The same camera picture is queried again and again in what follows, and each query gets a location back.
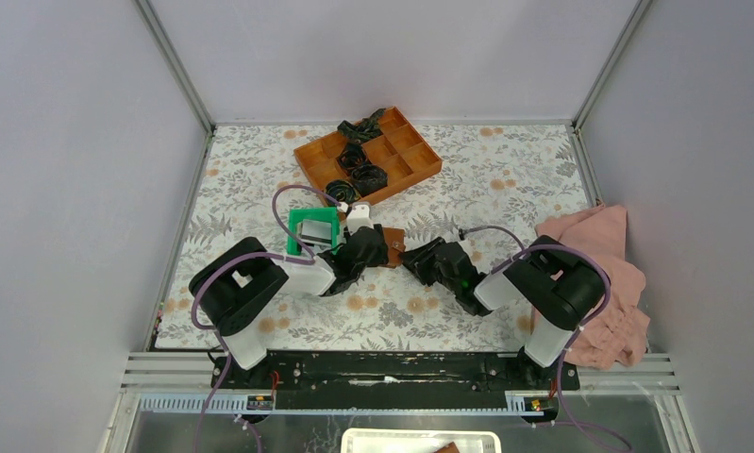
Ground orange wooden compartment tray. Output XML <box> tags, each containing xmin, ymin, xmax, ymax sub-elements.
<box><xmin>293</xmin><ymin>107</ymin><xmax>443</xmax><ymax>205</ymax></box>

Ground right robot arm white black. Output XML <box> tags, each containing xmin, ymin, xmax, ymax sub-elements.
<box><xmin>399</xmin><ymin>235</ymin><xmax>611</xmax><ymax>389</ymax></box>

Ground pink crumpled cloth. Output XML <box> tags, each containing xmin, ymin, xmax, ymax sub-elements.
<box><xmin>532</xmin><ymin>204</ymin><xmax>653</xmax><ymax>369</ymax></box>

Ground black coiled cable in tray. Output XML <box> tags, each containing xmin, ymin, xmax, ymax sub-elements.
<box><xmin>324</xmin><ymin>180</ymin><xmax>360</xmax><ymax>210</ymax></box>

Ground brown leather card holder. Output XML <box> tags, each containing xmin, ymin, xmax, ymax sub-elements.
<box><xmin>382</xmin><ymin>227</ymin><xmax>406</xmax><ymax>269</ymax></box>

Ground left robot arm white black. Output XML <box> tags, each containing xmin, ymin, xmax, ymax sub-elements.
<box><xmin>189</xmin><ymin>203</ymin><xmax>389</xmax><ymax>388</ymax></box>

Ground black items in tray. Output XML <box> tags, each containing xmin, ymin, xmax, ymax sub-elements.
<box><xmin>336</xmin><ymin>108</ymin><xmax>388</xmax><ymax>196</ymax></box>

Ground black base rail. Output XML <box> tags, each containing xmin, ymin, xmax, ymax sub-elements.
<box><xmin>212</xmin><ymin>350</ymin><xmax>580</xmax><ymax>415</ymax></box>

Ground green plastic card box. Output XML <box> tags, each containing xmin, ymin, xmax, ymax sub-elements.
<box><xmin>288</xmin><ymin>207</ymin><xmax>343</xmax><ymax>254</ymax></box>

